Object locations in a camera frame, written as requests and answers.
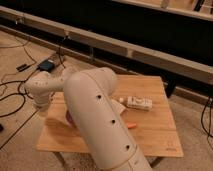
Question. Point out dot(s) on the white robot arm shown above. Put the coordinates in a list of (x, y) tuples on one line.
[(87, 97)]

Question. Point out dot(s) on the white rectangular box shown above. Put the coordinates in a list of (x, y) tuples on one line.
[(139, 103)]

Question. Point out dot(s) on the wooden table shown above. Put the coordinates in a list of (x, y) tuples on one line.
[(155, 130)]

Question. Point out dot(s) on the small orange object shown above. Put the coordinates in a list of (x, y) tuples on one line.
[(130, 126)]

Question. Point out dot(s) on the dark purple bowl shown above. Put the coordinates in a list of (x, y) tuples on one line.
[(69, 119)]

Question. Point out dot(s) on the black power adapter box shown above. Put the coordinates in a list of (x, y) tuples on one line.
[(46, 65)]

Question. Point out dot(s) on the small black device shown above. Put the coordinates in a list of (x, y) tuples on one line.
[(22, 67)]

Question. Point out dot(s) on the long wooden rail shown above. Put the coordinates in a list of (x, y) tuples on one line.
[(172, 63)]

